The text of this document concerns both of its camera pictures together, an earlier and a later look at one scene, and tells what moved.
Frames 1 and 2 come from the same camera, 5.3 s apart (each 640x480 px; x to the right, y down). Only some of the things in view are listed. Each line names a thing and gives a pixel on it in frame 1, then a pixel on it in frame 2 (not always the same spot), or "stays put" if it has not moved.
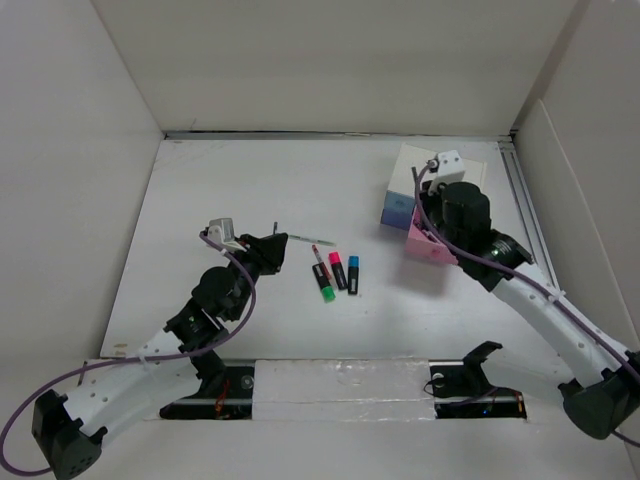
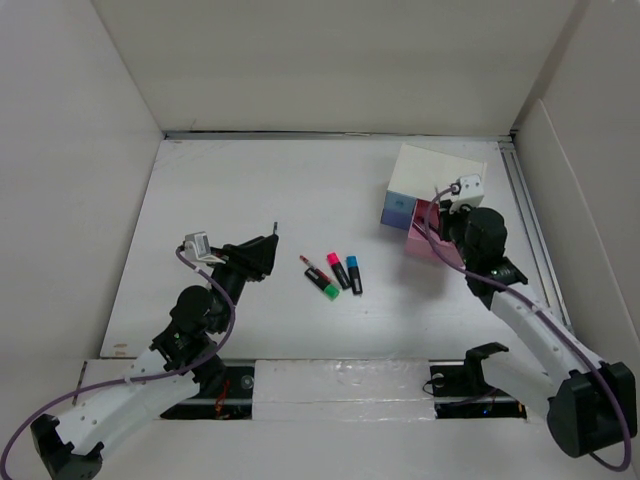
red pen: x=322 y=263 -> x=312 y=272
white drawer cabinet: x=410 y=162 stays put
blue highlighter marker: x=353 y=275 stays put
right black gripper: x=426 y=197 -> x=446 y=217
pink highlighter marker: x=335 y=262 stays put
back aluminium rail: x=482 y=135 stays put
